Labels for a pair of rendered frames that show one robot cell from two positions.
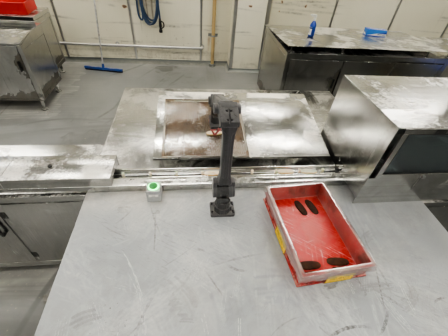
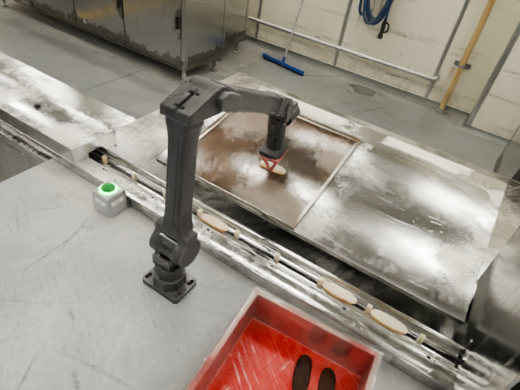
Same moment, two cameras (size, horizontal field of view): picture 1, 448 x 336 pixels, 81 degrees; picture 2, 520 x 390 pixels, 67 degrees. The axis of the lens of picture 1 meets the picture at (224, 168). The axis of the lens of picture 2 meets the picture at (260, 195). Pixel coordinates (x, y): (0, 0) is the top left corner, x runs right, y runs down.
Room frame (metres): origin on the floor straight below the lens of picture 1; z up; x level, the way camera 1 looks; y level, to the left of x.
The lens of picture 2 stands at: (0.42, -0.54, 1.69)
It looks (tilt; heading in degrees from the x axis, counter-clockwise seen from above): 39 degrees down; 36
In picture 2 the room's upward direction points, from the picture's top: 10 degrees clockwise
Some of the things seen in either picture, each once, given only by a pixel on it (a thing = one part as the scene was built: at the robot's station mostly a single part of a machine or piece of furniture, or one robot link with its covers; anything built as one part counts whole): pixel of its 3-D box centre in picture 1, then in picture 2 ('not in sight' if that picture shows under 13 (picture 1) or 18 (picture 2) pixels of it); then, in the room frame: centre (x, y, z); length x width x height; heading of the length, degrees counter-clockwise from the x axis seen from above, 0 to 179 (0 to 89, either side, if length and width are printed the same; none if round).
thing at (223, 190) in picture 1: (221, 191); (172, 247); (0.85, 0.00, 0.94); 0.09 x 0.05 x 0.10; 10
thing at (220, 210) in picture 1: (222, 205); (169, 272); (0.83, -0.01, 0.86); 0.12 x 0.09 x 0.08; 100
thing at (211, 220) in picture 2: (212, 173); (214, 221); (1.05, 0.06, 0.86); 0.10 x 0.04 x 0.01; 100
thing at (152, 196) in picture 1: (155, 193); (111, 202); (0.87, 0.34, 0.84); 0.08 x 0.08 x 0.11; 10
